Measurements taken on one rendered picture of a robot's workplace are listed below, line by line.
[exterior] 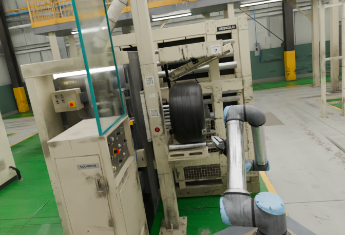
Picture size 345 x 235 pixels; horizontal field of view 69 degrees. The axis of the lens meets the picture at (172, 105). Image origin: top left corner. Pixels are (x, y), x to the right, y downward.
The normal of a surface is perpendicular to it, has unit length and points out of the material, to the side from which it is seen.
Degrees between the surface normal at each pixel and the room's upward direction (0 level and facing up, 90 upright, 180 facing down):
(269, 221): 92
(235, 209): 49
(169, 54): 90
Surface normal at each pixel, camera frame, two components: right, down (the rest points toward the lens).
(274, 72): -0.11, 0.22
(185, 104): -0.15, -0.26
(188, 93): -0.16, -0.56
